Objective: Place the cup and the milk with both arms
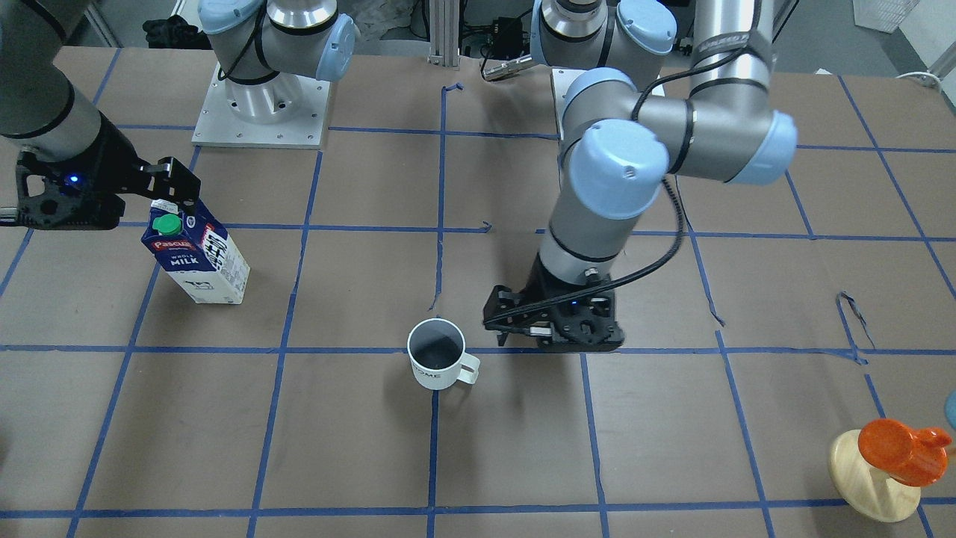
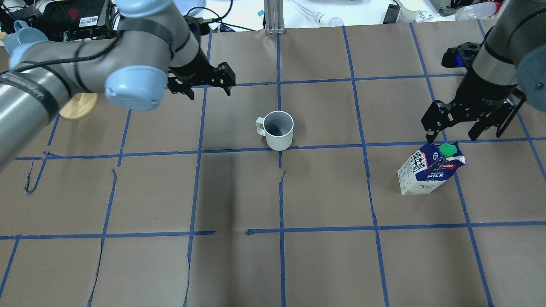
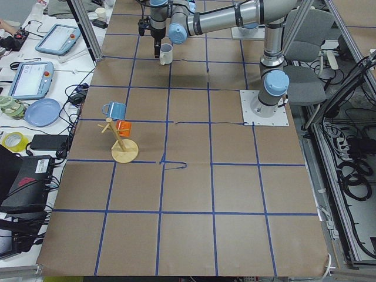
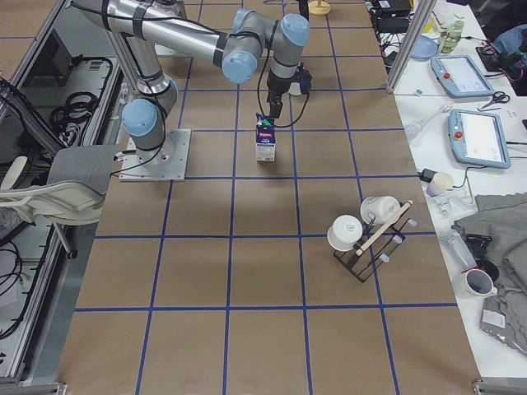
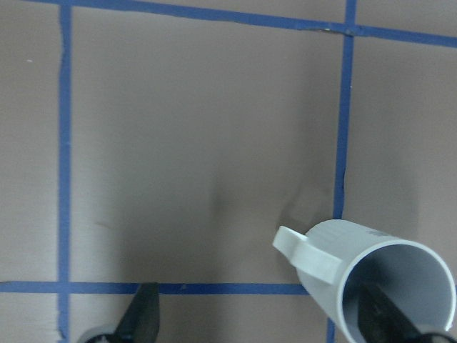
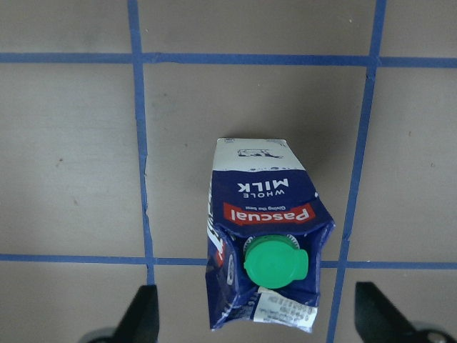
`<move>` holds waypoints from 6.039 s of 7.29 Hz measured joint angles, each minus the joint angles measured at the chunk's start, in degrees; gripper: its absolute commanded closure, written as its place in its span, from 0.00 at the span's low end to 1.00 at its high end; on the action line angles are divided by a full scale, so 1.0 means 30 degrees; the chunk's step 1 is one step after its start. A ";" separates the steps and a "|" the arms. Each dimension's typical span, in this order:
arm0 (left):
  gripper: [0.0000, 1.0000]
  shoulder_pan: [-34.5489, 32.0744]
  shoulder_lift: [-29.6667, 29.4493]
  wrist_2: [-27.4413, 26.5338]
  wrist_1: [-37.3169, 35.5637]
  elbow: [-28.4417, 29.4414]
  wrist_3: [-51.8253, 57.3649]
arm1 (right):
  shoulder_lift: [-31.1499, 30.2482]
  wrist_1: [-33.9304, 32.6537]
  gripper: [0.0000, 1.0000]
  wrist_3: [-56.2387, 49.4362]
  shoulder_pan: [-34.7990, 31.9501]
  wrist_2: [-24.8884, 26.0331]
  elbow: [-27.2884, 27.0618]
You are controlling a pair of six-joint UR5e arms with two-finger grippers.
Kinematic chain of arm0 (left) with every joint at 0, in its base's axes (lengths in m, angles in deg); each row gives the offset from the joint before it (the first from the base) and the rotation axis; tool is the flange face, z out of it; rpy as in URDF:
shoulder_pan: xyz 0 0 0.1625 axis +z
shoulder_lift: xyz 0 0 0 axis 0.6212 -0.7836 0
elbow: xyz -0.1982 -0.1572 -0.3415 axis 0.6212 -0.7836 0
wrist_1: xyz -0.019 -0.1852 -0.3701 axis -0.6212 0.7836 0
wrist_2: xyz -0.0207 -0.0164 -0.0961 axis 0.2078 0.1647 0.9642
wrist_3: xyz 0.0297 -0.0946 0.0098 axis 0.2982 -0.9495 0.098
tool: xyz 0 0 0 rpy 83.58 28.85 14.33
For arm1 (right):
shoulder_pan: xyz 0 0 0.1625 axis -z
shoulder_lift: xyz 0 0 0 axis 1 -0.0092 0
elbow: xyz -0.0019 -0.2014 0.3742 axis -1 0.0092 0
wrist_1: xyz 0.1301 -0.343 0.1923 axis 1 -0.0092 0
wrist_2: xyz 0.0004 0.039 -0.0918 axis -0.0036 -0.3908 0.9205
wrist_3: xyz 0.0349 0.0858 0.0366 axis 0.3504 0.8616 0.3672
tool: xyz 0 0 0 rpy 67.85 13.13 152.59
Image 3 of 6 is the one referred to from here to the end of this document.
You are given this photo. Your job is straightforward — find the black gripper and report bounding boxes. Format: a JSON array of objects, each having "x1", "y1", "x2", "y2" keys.
[{"x1": 151, "y1": 28, "x2": 165, "y2": 58}]

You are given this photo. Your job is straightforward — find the white ceramic mug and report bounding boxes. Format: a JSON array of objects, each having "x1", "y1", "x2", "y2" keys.
[{"x1": 159, "y1": 43, "x2": 173, "y2": 65}]

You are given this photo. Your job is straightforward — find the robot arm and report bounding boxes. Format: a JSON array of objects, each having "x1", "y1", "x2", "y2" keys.
[{"x1": 139, "y1": 1, "x2": 296, "y2": 67}]

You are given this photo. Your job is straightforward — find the white paper cup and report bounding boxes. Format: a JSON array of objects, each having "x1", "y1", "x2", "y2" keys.
[{"x1": 95, "y1": 7, "x2": 107, "y2": 22}]

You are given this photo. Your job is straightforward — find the light blue mug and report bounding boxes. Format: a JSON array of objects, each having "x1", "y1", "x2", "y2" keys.
[{"x1": 102, "y1": 102, "x2": 126, "y2": 120}]

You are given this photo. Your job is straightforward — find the orange mug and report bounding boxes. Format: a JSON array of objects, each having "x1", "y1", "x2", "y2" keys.
[{"x1": 116, "y1": 120, "x2": 132, "y2": 137}]

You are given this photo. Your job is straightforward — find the blue teach pendant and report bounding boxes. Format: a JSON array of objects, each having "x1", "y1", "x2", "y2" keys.
[
  {"x1": 8, "y1": 62, "x2": 55, "y2": 100},
  {"x1": 35, "y1": 24, "x2": 81, "y2": 56}
]

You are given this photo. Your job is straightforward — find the wooden mug tree stand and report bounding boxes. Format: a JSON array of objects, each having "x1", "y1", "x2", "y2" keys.
[{"x1": 98, "y1": 117, "x2": 139, "y2": 163}]

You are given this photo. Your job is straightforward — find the blue plate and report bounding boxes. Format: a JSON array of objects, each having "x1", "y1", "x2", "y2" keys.
[{"x1": 24, "y1": 98, "x2": 61, "y2": 127}]

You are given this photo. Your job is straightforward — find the black power adapter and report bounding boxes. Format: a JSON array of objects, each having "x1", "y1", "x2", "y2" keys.
[{"x1": 29, "y1": 135, "x2": 68, "y2": 151}]

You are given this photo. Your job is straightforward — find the grey office chair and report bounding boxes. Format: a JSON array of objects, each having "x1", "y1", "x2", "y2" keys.
[{"x1": 284, "y1": 8, "x2": 334, "y2": 106}]

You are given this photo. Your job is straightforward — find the person hand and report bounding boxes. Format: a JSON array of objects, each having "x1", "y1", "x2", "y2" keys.
[{"x1": 0, "y1": 19, "x2": 16, "y2": 35}]

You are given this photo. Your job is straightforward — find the green tape rolls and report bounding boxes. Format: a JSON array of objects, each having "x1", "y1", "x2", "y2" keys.
[{"x1": 1, "y1": 96, "x2": 26, "y2": 119}]

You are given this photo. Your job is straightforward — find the yellow tape roll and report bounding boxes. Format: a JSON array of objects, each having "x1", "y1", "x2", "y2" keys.
[{"x1": 2, "y1": 132, "x2": 29, "y2": 153}]

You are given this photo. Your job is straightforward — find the black electronics box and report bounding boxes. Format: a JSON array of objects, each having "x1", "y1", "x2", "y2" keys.
[{"x1": 1, "y1": 146, "x2": 53, "y2": 214}]

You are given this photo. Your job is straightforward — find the aluminium frame post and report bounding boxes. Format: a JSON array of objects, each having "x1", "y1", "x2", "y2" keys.
[{"x1": 67, "y1": 0, "x2": 103, "y2": 62}]

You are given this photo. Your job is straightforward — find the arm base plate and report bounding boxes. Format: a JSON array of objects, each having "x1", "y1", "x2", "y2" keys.
[
  {"x1": 240, "y1": 90, "x2": 289, "y2": 126},
  {"x1": 231, "y1": 25, "x2": 265, "y2": 41}
]

